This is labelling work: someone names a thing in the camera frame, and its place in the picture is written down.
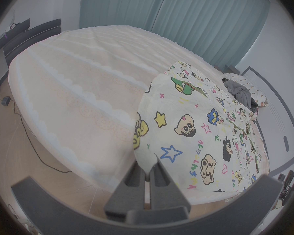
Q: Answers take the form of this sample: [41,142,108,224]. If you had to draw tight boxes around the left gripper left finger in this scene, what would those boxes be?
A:
[104,159,146,221]

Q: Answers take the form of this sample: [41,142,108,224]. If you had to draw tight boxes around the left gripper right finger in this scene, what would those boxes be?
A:
[149,155,192,211]

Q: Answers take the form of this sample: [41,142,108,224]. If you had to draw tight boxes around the pile of clothes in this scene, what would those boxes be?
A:
[223,78,259,113]

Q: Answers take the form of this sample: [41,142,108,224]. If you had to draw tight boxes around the white printed quilt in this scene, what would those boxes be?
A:
[132,61,270,193]

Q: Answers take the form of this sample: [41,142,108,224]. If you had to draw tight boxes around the bed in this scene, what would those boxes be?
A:
[8,25,294,203]

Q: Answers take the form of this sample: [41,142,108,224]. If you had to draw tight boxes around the white printed pillow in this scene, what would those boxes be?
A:
[222,73,269,109]

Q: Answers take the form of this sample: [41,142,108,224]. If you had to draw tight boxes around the blue-green curtain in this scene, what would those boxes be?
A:
[79,0,171,33]
[149,0,270,69]

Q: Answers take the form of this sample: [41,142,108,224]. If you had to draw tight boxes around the black cable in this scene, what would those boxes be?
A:
[0,99,72,173]

